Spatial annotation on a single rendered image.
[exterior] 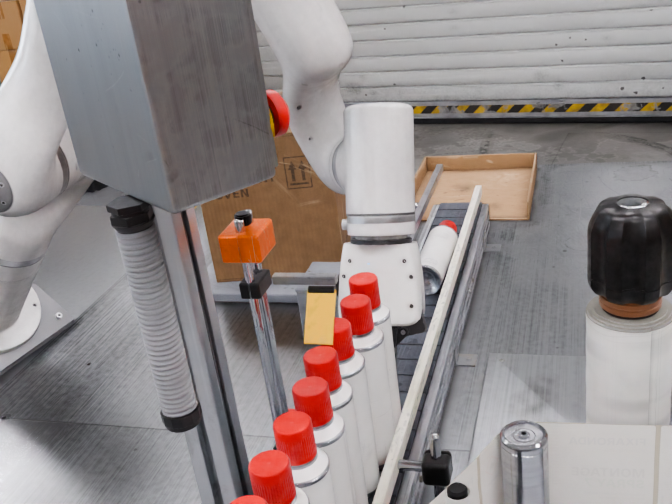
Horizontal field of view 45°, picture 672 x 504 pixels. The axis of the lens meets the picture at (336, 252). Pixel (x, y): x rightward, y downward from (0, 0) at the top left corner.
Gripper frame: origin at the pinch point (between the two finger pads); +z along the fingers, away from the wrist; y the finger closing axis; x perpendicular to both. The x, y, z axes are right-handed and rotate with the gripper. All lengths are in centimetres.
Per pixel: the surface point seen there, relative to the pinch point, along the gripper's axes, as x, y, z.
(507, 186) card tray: 87, 7, -20
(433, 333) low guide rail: 12.2, 4.0, -1.5
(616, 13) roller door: 393, 41, -109
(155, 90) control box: -46, -4, -29
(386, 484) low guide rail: -16.4, 4.0, 8.9
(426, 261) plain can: 29.4, 0.0, -9.5
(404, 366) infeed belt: 10.5, 0.3, 2.9
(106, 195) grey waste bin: 180, -153, -18
